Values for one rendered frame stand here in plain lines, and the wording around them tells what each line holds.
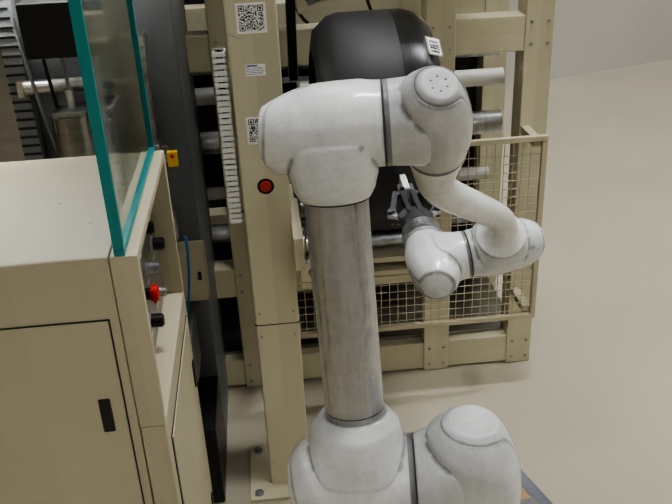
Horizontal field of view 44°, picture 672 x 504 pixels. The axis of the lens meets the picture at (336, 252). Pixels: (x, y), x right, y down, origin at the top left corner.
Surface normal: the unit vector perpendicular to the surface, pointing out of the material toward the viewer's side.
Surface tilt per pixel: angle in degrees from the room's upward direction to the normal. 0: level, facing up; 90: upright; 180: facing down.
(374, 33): 25
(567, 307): 0
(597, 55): 90
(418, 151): 125
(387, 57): 42
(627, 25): 90
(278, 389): 90
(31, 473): 90
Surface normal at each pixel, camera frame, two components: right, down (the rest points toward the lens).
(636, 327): -0.04, -0.89
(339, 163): 0.06, 0.40
